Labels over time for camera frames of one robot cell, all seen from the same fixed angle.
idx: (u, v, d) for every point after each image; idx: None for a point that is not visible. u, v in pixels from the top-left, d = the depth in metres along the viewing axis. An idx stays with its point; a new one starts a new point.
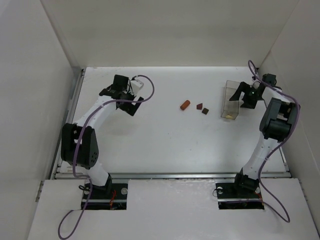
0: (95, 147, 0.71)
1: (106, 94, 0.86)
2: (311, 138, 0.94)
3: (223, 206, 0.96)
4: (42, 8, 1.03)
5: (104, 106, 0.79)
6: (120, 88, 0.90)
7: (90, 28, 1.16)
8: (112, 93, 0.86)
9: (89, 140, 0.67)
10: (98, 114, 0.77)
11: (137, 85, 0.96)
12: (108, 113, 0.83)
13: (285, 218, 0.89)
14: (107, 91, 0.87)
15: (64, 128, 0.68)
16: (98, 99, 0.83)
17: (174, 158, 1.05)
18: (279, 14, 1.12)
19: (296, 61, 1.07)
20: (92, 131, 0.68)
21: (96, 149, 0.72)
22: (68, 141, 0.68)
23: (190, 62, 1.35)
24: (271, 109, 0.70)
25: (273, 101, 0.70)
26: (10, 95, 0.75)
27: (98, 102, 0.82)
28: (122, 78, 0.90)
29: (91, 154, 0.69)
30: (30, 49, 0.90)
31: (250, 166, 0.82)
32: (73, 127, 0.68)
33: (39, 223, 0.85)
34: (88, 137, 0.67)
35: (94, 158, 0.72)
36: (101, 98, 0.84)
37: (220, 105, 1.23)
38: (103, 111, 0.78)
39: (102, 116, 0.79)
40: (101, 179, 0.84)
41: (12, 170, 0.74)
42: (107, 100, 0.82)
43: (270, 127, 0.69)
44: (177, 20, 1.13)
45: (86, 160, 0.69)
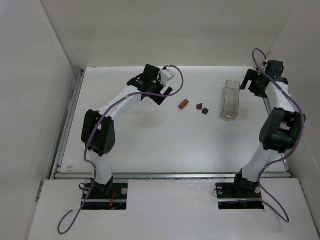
0: (112, 137, 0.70)
1: (133, 84, 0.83)
2: (311, 138, 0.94)
3: (223, 206, 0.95)
4: (42, 8, 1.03)
5: (128, 97, 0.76)
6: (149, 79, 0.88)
7: (90, 28, 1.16)
8: (139, 84, 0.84)
9: (106, 128, 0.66)
10: (121, 104, 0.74)
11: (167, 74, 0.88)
12: (131, 106, 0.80)
13: (285, 218, 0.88)
14: (135, 81, 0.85)
15: (88, 112, 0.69)
16: (125, 89, 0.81)
17: (174, 158, 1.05)
18: (279, 15, 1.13)
19: (296, 61, 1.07)
20: (112, 121, 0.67)
21: (113, 138, 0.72)
22: (89, 125, 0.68)
23: (191, 61, 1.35)
24: (273, 121, 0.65)
25: (276, 112, 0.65)
26: (10, 94, 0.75)
27: (124, 92, 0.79)
28: (152, 69, 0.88)
29: (107, 141, 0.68)
30: (30, 49, 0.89)
31: (250, 171, 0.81)
32: (95, 114, 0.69)
33: (39, 223, 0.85)
34: (106, 125, 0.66)
35: (109, 146, 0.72)
36: (127, 88, 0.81)
37: (220, 105, 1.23)
38: (126, 102, 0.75)
39: (125, 107, 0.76)
40: (104, 176, 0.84)
41: (12, 170, 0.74)
42: (132, 91, 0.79)
43: (271, 140, 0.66)
44: (177, 20, 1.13)
45: (101, 146, 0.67)
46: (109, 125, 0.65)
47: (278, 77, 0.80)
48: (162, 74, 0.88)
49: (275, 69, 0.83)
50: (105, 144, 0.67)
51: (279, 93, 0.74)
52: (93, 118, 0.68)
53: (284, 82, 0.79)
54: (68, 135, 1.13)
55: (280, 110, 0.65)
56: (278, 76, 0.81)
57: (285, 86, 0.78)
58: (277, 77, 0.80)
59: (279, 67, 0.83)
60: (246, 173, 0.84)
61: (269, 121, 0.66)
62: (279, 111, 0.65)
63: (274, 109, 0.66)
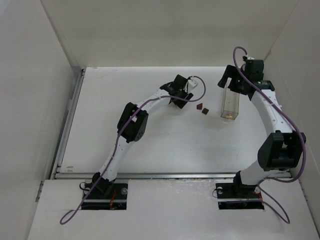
0: (143, 128, 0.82)
1: (165, 88, 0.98)
2: (311, 138, 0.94)
3: (223, 206, 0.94)
4: (42, 9, 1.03)
5: (161, 98, 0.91)
6: (178, 87, 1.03)
7: (89, 28, 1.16)
8: (169, 90, 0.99)
9: (141, 118, 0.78)
10: (155, 103, 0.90)
11: (191, 84, 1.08)
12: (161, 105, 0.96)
13: (285, 219, 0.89)
14: (167, 86, 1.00)
15: (127, 105, 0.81)
16: (158, 91, 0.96)
17: (174, 158, 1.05)
18: (279, 14, 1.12)
19: (296, 61, 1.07)
20: (147, 114, 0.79)
21: (143, 130, 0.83)
22: (127, 114, 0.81)
23: (191, 61, 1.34)
24: (274, 147, 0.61)
25: (275, 137, 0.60)
26: (10, 94, 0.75)
27: (157, 93, 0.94)
28: (182, 79, 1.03)
29: (139, 130, 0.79)
30: (30, 50, 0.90)
31: (249, 180, 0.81)
32: (134, 107, 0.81)
33: (39, 223, 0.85)
34: (142, 116, 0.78)
35: (139, 136, 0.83)
36: (161, 90, 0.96)
37: (220, 105, 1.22)
38: (158, 102, 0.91)
39: (156, 105, 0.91)
40: (114, 170, 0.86)
41: (12, 170, 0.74)
42: (164, 94, 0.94)
43: (273, 165, 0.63)
44: (177, 20, 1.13)
45: (133, 135, 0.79)
46: (145, 116, 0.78)
47: (262, 83, 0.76)
48: (188, 84, 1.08)
49: (257, 70, 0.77)
50: (137, 132, 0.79)
51: (270, 107, 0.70)
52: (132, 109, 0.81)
53: (270, 89, 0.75)
54: (67, 135, 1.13)
55: (279, 134, 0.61)
56: (261, 81, 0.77)
57: (271, 93, 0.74)
58: (261, 84, 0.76)
59: (261, 66, 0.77)
60: (246, 180, 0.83)
61: (269, 146, 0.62)
62: (278, 135, 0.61)
63: (272, 134, 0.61)
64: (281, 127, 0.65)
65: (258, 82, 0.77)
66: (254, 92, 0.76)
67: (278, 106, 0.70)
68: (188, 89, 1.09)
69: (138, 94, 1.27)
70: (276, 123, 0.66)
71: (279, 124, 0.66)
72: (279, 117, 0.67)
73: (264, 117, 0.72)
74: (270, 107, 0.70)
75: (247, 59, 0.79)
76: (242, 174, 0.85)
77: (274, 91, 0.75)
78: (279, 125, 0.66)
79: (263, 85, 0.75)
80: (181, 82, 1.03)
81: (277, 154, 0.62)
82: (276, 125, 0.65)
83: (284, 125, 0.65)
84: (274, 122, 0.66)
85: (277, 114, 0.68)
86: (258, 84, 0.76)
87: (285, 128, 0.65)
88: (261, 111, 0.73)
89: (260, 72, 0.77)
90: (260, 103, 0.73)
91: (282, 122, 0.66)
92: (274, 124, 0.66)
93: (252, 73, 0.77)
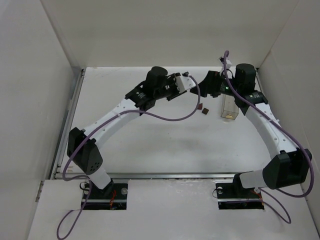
0: (96, 157, 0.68)
1: (132, 98, 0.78)
2: (310, 138, 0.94)
3: (223, 206, 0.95)
4: (42, 9, 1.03)
5: (121, 115, 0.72)
6: (151, 90, 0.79)
7: (89, 28, 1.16)
8: (138, 98, 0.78)
9: (89, 149, 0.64)
10: (111, 123, 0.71)
11: (184, 84, 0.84)
12: (125, 122, 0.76)
13: (286, 219, 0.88)
14: (135, 94, 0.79)
15: (72, 131, 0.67)
16: (121, 102, 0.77)
17: (174, 158, 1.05)
18: (279, 15, 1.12)
19: (296, 61, 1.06)
20: (95, 144, 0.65)
21: (99, 160, 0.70)
22: (72, 142, 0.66)
23: (191, 61, 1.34)
24: (282, 169, 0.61)
25: (282, 160, 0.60)
26: (10, 94, 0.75)
27: (119, 107, 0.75)
28: (156, 77, 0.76)
29: (91, 163, 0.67)
30: (30, 49, 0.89)
31: (248, 182, 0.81)
32: (80, 133, 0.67)
33: (39, 224, 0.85)
34: (89, 148, 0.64)
35: (94, 168, 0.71)
36: (124, 101, 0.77)
37: (220, 106, 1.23)
38: (118, 121, 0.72)
39: (116, 126, 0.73)
40: (101, 182, 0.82)
41: (12, 170, 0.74)
42: (128, 107, 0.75)
43: (282, 185, 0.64)
44: (177, 20, 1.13)
45: (84, 168, 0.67)
46: (93, 148, 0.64)
47: (254, 96, 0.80)
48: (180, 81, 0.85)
49: (249, 81, 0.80)
50: (87, 166, 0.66)
51: (268, 123, 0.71)
52: (78, 136, 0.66)
53: (263, 102, 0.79)
54: (68, 135, 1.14)
55: (284, 155, 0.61)
56: (253, 94, 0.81)
57: (266, 107, 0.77)
58: (253, 97, 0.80)
59: (252, 77, 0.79)
60: (245, 182, 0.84)
61: (276, 168, 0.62)
62: (283, 156, 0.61)
63: (278, 156, 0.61)
64: (284, 146, 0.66)
65: (250, 95, 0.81)
66: (248, 107, 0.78)
67: (275, 121, 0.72)
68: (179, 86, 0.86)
69: None
70: (279, 142, 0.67)
71: (282, 142, 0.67)
72: (280, 134, 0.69)
73: (263, 134, 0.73)
74: (269, 123, 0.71)
75: (240, 68, 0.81)
76: (241, 178, 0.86)
77: (267, 103, 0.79)
78: (282, 143, 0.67)
79: (255, 98, 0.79)
80: (154, 82, 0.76)
81: (285, 175, 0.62)
82: (279, 144, 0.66)
83: (287, 142, 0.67)
84: (276, 140, 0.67)
85: (277, 131, 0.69)
86: (251, 98, 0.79)
87: (289, 146, 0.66)
88: (259, 128, 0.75)
89: (251, 83, 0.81)
90: (256, 119, 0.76)
91: (284, 139, 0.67)
92: (276, 143, 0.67)
93: (245, 84, 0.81)
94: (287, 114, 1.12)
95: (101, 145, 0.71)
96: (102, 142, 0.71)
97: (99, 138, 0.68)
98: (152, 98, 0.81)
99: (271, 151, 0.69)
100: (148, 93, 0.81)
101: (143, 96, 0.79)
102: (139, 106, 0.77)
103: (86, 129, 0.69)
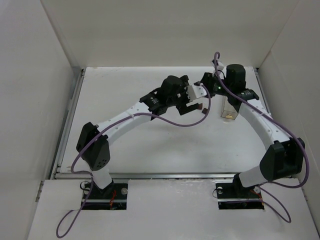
0: (105, 154, 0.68)
1: (146, 102, 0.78)
2: (310, 138, 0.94)
3: (223, 206, 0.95)
4: (42, 8, 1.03)
5: (134, 116, 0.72)
6: (165, 97, 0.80)
7: (89, 28, 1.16)
8: (152, 103, 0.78)
9: (100, 145, 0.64)
10: (124, 123, 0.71)
11: (196, 94, 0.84)
12: (136, 125, 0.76)
13: (286, 218, 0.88)
14: (149, 98, 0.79)
15: (86, 126, 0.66)
16: (135, 104, 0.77)
17: (174, 158, 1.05)
18: (278, 14, 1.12)
19: (296, 61, 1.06)
20: (107, 141, 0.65)
21: (107, 157, 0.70)
22: (84, 137, 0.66)
23: (191, 61, 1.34)
24: (277, 158, 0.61)
25: (276, 149, 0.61)
26: (9, 94, 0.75)
27: (133, 109, 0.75)
28: (171, 85, 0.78)
29: (99, 159, 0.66)
30: (30, 49, 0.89)
31: (249, 181, 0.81)
32: (94, 128, 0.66)
33: (39, 224, 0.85)
34: (101, 143, 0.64)
35: (101, 165, 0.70)
36: (138, 104, 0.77)
37: (220, 105, 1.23)
38: (130, 122, 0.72)
39: (127, 126, 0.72)
40: (102, 182, 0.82)
41: (12, 170, 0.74)
42: (142, 110, 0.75)
43: (279, 175, 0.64)
44: (176, 20, 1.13)
45: (91, 164, 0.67)
46: (104, 144, 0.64)
47: (246, 93, 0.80)
48: (194, 90, 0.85)
49: (239, 80, 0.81)
50: (96, 162, 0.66)
51: (260, 117, 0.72)
52: (91, 131, 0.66)
53: (254, 98, 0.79)
54: (67, 135, 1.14)
55: (278, 144, 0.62)
56: (244, 91, 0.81)
57: (257, 103, 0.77)
58: (245, 94, 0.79)
59: (243, 75, 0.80)
60: (245, 182, 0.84)
61: (272, 158, 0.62)
62: (278, 145, 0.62)
63: (273, 146, 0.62)
64: (278, 136, 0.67)
65: (241, 93, 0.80)
66: (241, 104, 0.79)
67: (268, 115, 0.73)
68: (191, 95, 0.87)
69: (138, 94, 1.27)
70: (272, 133, 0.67)
71: (275, 133, 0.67)
72: (272, 126, 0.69)
73: (257, 128, 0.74)
74: (261, 117, 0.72)
75: (230, 67, 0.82)
76: (241, 178, 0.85)
77: (258, 99, 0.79)
78: (275, 134, 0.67)
79: (246, 95, 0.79)
80: (168, 90, 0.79)
81: (281, 165, 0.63)
82: (273, 135, 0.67)
83: (280, 133, 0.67)
84: (270, 132, 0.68)
85: (269, 123, 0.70)
86: (242, 94, 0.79)
87: (282, 137, 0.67)
88: (253, 122, 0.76)
89: (242, 81, 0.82)
90: (249, 114, 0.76)
91: (277, 130, 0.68)
92: (270, 134, 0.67)
93: (236, 83, 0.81)
94: (287, 114, 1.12)
95: (111, 143, 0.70)
96: (112, 141, 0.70)
97: (110, 136, 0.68)
98: (165, 105, 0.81)
99: (266, 143, 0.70)
100: (161, 99, 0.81)
101: (157, 102, 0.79)
102: (151, 110, 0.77)
103: (99, 126, 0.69)
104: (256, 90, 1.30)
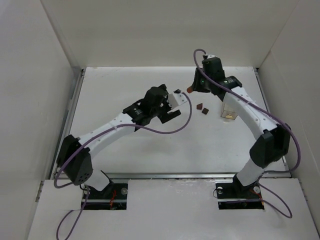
0: (87, 168, 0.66)
1: (130, 113, 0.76)
2: (310, 138, 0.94)
3: (223, 206, 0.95)
4: (42, 8, 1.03)
5: (117, 127, 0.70)
6: (148, 108, 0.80)
7: (89, 28, 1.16)
8: (135, 114, 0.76)
9: (81, 159, 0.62)
10: (107, 135, 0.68)
11: (178, 101, 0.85)
12: (121, 135, 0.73)
13: (288, 214, 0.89)
14: (132, 110, 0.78)
15: (67, 139, 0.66)
16: (118, 115, 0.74)
17: (174, 158, 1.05)
18: (278, 14, 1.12)
19: (296, 61, 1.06)
20: (88, 153, 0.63)
21: (90, 171, 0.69)
22: (65, 150, 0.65)
23: (191, 61, 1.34)
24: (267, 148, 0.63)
25: (266, 140, 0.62)
26: (9, 94, 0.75)
27: (116, 120, 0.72)
28: (154, 97, 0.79)
29: (80, 173, 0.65)
30: (30, 49, 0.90)
31: (247, 180, 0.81)
32: (75, 141, 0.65)
33: (39, 224, 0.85)
34: (82, 157, 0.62)
35: (83, 178, 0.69)
36: (121, 114, 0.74)
37: (220, 106, 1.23)
38: (113, 134, 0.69)
39: (110, 138, 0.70)
40: (99, 183, 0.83)
41: (12, 170, 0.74)
42: (125, 121, 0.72)
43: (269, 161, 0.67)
44: (176, 20, 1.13)
45: (73, 178, 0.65)
46: (85, 157, 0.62)
47: (229, 81, 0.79)
48: (175, 99, 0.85)
49: (217, 69, 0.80)
50: (78, 175, 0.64)
51: (247, 106, 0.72)
52: (72, 144, 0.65)
53: (237, 86, 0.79)
54: (67, 135, 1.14)
55: (268, 135, 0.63)
56: (226, 79, 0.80)
57: (241, 91, 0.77)
58: (228, 82, 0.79)
59: (218, 64, 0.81)
60: (245, 182, 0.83)
61: (262, 148, 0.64)
62: (267, 135, 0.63)
63: (263, 137, 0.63)
64: (266, 125, 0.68)
65: (225, 81, 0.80)
66: (225, 94, 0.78)
67: (253, 102, 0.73)
68: (172, 103, 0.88)
69: (138, 94, 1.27)
70: (260, 122, 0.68)
71: (263, 122, 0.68)
72: (259, 114, 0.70)
73: (244, 117, 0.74)
74: (247, 106, 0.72)
75: (205, 60, 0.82)
76: (239, 177, 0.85)
77: (241, 86, 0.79)
78: (263, 123, 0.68)
79: (230, 83, 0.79)
80: (152, 100, 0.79)
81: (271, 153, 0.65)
82: (261, 124, 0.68)
83: (267, 121, 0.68)
84: (258, 121, 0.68)
85: (256, 111, 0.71)
86: (225, 82, 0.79)
87: (269, 124, 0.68)
88: (239, 111, 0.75)
89: (220, 70, 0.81)
90: (235, 103, 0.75)
91: (264, 118, 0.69)
92: (258, 123, 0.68)
93: (215, 73, 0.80)
94: (287, 114, 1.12)
95: (93, 156, 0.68)
96: (94, 153, 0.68)
97: (92, 149, 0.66)
98: (148, 115, 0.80)
99: (254, 132, 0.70)
100: (144, 109, 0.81)
101: (140, 113, 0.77)
102: (135, 121, 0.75)
103: (80, 139, 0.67)
104: (256, 91, 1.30)
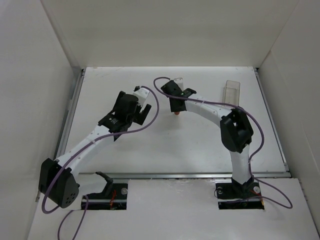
0: (72, 189, 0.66)
1: (105, 123, 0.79)
2: (310, 138, 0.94)
3: (223, 206, 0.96)
4: (42, 8, 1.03)
5: (96, 141, 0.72)
6: (124, 115, 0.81)
7: (89, 28, 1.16)
8: (111, 124, 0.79)
9: (64, 181, 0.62)
10: (87, 151, 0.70)
11: (143, 95, 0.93)
12: (100, 149, 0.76)
13: (288, 205, 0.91)
14: (107, 120, 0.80)
15: (45, 165, 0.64)
16: (94, 129, 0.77)
17: (174, 158, 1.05)
18: (278, 14, 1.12)
19: (296, 60, 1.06)
20: (71, 173, 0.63)
21: (76, 190, 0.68)
22: (45, 176, 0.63)
23: (191, 61, 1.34)
24: (230, 130, 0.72)
25: (226, 122, 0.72)
26: (9, 94, 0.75)
27: (93, 134, 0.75)
28: (128, 103, 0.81)
29: (66, 195, 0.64)
30: (30, 49, 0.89)
31: (243, 173, 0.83)
32: (54, 164, 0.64)
33: (39, 223, 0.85)
34: (65, 178, 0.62)
35: (70, 200, 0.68)
36: (97, 128, 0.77)
37: None
38: (93, 148, 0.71)
39: (91, 153, 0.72)
40: (96, 187, 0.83)
41: (12, 170, 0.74)
42: (102, 133, 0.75)
43: (241, 144, 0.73)
44: (176, 19, 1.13)
45: (59, 201, 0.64)
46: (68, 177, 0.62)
47: (185, 93, 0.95)
48: (138, 95, 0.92)
49: (174, 88, 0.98)
50: (64, 197, 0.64)
51: (204, 104, 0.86)
52: (52, 168, 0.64)
53: (193, 93, 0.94)
54: (67, 135, 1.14)
55: (226, 118, 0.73)
56: (183, 92, 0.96)
57: (196, 95, 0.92)
58: (184, 93, 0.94)
59: (174, 84, 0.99)
60: (241, 180, 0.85)
61: (226, 132, 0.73)
62: (226, 120, 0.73)
63: (222, 121, 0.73)
64: (221, 112, 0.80)
65: (181, 94, 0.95)
66: (186, 103, 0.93)
67: (207, 100, 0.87)
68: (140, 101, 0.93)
69: None
70: (217, 112, 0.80)
71: (219, 111, 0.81)
72: (215, 107, 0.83)
73: (206, 114, 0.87)
74: (204, 104, 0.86)
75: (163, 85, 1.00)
76: (235, 176, 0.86)
77: (196, 93, 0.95)
78: (219, 111, 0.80)
79: (187, 94, 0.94)
80: (126, 107, 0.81)
81: (236, 133, 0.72)
82: (218, 113, 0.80)
83: (222, 109, 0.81)
84: (215, 112, 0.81)
85: (211, 105, 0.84)
86: (182, 95, 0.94)
87: (224, 111, 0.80)
88: (202, 112, 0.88)
89: (177, 88, 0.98)
90: (195, 107, 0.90)
91: (220, 108, 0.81)
92: (216, 113, 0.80)
93: (174, 91, 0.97)
94: (287, 114, 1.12)
95: (76, 174, 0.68)
96: (77, 172, 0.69)
97: (74, 167, 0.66)
98: (125, 123, 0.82)
99: (218, 123, 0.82)
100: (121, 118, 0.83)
101: (116, 121, 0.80)
102: (113, 131, 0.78)
103: (59, 160, 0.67)
104: (256, 91, 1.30)
